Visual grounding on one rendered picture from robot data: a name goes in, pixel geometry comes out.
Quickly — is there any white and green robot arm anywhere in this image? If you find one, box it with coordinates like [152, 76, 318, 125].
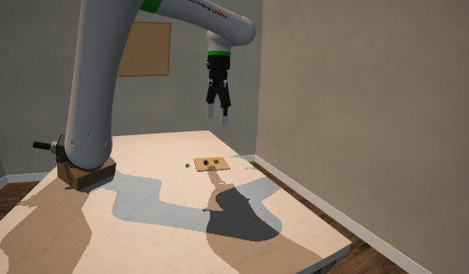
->
[33, 0, 256, 170]

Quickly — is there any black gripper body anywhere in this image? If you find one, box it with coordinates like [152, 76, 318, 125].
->
[209, 70, 228, 90]

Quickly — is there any brown square mat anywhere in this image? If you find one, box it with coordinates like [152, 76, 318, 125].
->
[194, 157, 231, 172]

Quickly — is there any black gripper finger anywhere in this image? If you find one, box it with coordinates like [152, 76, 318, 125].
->
[206, 82, 217, 118]
[214, 82, 231, 125]

